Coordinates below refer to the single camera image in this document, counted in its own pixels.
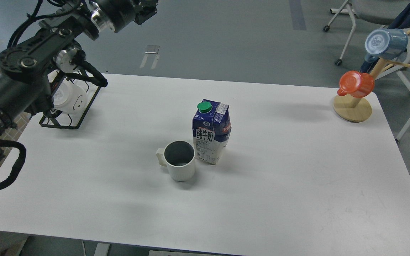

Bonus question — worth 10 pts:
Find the orange cup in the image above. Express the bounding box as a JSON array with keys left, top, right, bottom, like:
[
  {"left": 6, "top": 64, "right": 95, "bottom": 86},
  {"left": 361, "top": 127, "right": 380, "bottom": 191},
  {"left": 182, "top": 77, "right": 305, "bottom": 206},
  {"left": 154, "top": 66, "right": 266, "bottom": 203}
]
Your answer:
[{"left": 337, "top": 71, "right": 375, "bottom": 98}]

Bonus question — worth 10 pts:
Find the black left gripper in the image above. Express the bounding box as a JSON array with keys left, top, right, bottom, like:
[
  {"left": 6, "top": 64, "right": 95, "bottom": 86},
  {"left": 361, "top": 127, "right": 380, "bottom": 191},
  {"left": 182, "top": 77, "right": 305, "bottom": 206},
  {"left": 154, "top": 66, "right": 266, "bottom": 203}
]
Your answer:
[{"left": 95, "top": 0, "right": 158, "bottom": 33}]

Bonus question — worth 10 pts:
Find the white mug on rack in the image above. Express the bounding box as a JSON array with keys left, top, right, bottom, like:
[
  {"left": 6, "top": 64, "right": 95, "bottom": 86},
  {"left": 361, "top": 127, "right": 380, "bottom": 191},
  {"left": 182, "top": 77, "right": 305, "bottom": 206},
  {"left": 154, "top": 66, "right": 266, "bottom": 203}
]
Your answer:
[{"left": 53, "top": 81, "right": 88, "bottom": 114}]

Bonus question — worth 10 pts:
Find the black wire cup rack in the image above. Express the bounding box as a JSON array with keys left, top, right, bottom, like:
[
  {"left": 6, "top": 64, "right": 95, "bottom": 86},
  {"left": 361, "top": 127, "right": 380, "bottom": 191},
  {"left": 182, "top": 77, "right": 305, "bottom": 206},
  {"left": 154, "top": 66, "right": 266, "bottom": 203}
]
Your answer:
[{"left": 39, "top": 70, "right": 101, "bottom": 129}]

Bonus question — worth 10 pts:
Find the blue milk carton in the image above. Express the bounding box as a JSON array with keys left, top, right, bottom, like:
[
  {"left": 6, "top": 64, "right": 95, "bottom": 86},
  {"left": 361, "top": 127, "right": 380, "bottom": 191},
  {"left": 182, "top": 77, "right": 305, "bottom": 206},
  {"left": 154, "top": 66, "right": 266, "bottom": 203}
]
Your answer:
[{"left": 192, "top": 99, "right": 232, "bottom": 165}]

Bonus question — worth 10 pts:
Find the blue cup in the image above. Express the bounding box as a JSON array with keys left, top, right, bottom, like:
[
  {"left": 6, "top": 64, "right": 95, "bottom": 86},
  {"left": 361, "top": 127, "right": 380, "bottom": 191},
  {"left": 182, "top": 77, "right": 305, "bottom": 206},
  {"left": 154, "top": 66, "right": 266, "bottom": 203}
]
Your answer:
[{"left": 364, "top": 28, "right": 408, "bottom": 63}]

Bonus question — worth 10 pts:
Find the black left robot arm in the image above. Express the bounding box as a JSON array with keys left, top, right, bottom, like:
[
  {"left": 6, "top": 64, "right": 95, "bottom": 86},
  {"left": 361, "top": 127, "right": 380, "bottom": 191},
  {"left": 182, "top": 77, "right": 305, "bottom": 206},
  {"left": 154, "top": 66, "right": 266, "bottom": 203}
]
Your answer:
[{"left": 0, "top": 0, "right": 158, "bottom": 190}]

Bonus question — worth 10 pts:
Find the white ribbed mug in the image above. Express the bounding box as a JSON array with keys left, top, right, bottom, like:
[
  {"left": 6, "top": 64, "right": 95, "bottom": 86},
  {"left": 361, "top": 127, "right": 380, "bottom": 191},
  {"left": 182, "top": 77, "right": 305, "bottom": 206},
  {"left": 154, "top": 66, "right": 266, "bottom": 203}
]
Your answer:
[{"left": 156, "top": 140, "right": 196, "bottom": 182}]

